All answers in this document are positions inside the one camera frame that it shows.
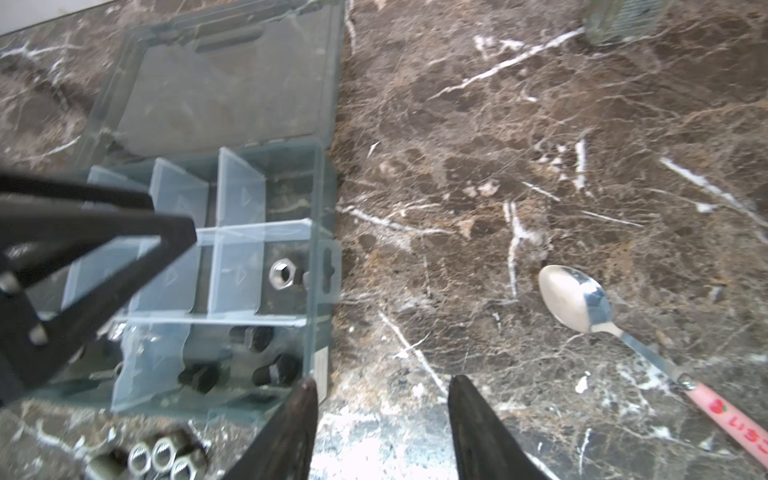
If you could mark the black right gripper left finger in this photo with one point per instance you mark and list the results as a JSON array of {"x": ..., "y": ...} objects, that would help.
[{"x": 284, "y": 447}]

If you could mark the clear grey compartment organizer box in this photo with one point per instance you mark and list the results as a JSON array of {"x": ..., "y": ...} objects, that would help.
[{"x": 225, "y": 116}]

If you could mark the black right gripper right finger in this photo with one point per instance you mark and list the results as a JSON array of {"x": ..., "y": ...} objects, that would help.
[{"x": 483, "y": 446}]

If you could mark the spoon with pink handle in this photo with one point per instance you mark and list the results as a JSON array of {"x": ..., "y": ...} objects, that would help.
[{"x": 580, "y": 303}]

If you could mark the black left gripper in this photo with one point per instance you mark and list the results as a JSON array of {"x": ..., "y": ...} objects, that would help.
[{"x": 73, "y": 253}]

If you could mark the silver hex nut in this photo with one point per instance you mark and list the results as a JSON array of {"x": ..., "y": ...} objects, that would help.
[
  {"x": 283, "y": 274},
  {"x": 192, "y": 466},
  {"x": 139, "y": 461},
  {"x": 166, "y": 450}
]

